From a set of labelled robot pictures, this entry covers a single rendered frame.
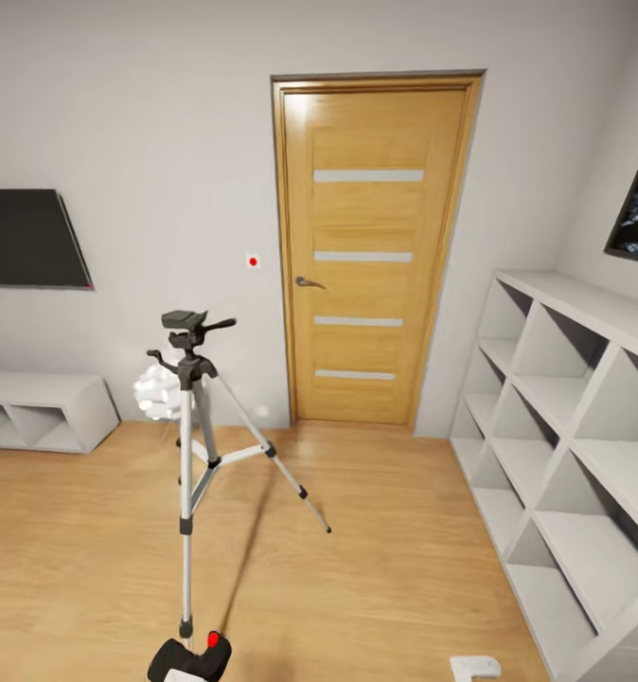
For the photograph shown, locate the camera tripod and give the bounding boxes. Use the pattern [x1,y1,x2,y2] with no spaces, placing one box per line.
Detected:
[146,311,331,651]

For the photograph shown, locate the digital camera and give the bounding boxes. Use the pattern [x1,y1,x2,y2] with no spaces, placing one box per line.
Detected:
[147,630,232,682]

